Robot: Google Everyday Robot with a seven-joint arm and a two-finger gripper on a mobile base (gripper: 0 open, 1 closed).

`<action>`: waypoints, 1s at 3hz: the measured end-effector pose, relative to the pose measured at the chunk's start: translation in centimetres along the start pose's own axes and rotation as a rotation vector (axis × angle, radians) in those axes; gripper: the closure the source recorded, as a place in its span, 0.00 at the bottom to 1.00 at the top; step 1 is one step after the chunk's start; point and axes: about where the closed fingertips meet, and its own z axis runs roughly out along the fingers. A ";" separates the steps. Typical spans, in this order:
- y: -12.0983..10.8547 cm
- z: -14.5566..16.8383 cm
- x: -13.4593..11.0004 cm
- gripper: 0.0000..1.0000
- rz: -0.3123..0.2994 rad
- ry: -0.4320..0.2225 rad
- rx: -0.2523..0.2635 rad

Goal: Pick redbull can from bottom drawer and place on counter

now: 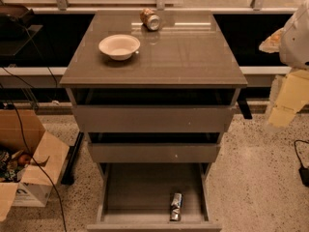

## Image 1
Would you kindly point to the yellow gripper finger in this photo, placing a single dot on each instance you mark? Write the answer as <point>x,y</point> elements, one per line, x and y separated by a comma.
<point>288,95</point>
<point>273,43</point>

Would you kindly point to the silver blue redbull can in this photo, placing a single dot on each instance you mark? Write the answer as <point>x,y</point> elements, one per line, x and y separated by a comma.
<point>176,207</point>

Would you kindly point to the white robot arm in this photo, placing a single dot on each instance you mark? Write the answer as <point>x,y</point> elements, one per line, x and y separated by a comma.
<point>295,40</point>

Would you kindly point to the tan soda can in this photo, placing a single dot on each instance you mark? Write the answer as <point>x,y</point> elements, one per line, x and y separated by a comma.
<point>150,19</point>

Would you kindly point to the grey drawer cabinet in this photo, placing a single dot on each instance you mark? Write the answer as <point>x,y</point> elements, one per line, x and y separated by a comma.
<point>187,62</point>

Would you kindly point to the grey top drawer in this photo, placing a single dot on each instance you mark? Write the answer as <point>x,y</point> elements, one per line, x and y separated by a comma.
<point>133,118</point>

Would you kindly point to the grey drawer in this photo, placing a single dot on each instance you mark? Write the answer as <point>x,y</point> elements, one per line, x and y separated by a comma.
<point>136,197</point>
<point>179,147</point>
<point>133,118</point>

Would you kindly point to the grey bottom drawer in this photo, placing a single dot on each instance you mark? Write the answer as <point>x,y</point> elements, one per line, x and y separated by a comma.
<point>136,197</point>

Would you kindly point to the grey middle drawer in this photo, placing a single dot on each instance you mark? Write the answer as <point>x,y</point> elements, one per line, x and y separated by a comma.
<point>179,147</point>

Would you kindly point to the black power adapter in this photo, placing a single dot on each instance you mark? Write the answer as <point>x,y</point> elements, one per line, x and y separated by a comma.
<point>304,175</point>

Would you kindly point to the white bowl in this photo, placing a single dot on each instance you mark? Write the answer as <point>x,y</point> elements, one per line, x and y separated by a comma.
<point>119,47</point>

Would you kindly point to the black metal floor bar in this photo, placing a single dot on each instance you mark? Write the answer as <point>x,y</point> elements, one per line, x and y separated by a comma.
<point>68,178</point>

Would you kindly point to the black device on shelf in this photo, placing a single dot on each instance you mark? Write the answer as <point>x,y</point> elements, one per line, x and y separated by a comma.
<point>14,19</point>

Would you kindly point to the open cardboard box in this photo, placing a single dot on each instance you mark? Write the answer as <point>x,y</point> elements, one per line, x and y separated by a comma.
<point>23,130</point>

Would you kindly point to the items inside cardboard box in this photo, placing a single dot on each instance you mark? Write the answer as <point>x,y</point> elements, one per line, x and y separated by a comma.
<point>12,165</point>

